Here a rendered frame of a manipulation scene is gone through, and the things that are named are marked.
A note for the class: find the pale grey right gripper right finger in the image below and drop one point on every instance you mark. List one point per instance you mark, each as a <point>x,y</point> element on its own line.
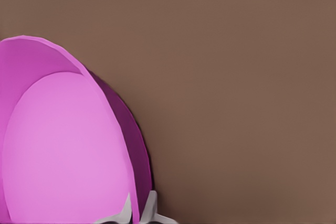
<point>152,212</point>

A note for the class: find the pink plate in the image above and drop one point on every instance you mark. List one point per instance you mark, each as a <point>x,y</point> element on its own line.
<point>65,142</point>

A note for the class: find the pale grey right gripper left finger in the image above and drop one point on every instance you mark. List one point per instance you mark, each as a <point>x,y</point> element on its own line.
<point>125,212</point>

